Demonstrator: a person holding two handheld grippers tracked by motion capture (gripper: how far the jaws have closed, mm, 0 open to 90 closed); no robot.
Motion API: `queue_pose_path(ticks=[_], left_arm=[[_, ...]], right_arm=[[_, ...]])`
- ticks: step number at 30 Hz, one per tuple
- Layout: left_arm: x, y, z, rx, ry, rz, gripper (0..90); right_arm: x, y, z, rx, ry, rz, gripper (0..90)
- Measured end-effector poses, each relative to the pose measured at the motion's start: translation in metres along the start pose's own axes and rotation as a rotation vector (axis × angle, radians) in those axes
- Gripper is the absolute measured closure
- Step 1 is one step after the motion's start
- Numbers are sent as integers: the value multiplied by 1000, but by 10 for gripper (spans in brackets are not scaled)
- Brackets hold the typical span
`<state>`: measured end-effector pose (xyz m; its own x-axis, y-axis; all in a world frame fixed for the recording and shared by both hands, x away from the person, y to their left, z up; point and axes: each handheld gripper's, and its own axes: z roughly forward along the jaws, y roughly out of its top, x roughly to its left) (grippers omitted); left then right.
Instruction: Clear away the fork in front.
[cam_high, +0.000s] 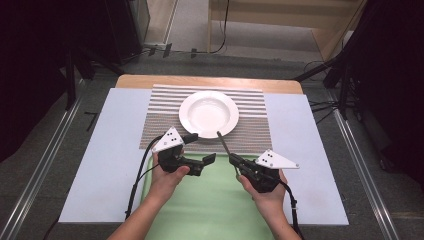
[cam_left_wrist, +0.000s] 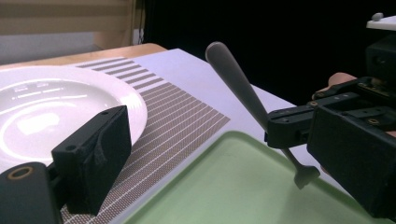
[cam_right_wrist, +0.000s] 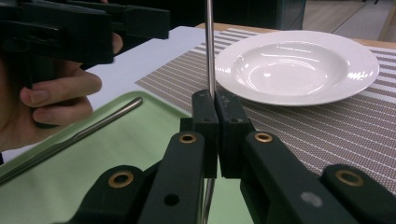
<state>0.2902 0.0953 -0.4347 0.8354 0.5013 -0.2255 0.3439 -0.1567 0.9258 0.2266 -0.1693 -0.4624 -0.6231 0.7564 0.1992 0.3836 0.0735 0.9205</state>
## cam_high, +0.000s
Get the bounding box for black hanging power cable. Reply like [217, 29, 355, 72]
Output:
[209, 0, 232, 55]

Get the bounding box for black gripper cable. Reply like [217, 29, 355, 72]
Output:
[279, 179, 305, 240]
[124, 134, 165, 221]

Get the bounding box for black floor cables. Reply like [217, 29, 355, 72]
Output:
[307, 59, 348, 126]

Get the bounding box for glass panel cabinet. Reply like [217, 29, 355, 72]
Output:
[128, 0, 152, 46]

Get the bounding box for white deep plate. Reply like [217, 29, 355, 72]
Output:
[178, 90, 240, 140]

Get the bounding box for person's left hand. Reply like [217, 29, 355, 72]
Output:
[147, 151, 191, 202]

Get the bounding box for wooden table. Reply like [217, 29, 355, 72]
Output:
[114, 74, 304, 95]

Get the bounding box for steel fork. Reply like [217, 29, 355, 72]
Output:
[216, 130, 242, 178]

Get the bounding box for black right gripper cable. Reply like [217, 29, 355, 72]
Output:
[279, 179, 305, 240]

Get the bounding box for pale blue table board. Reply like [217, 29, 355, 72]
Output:
[58, 87, 350, 227]

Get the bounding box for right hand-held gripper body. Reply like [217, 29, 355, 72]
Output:
[240, 149, 300, 194]

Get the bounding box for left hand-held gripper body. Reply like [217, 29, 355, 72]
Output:
[152, 126, 204, 177]

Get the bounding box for person's right hand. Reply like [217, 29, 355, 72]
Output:
[237, 168, 290, 222]

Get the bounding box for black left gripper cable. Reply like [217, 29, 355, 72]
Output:
[124, 134, 165, 221]

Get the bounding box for aluminium floor rail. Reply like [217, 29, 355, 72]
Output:
[0, 94, 85, 240]
[328, 89, 401, 240]

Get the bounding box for brown striped woven placemat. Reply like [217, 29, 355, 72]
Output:
[139, 84, 273, 154]

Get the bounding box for black metal stand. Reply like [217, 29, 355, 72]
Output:
[293, 46, 356, 122]
[63, 44, 126, 112]

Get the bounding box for beige wooden cabinet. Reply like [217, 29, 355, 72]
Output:
[208, 0, 368, 62]

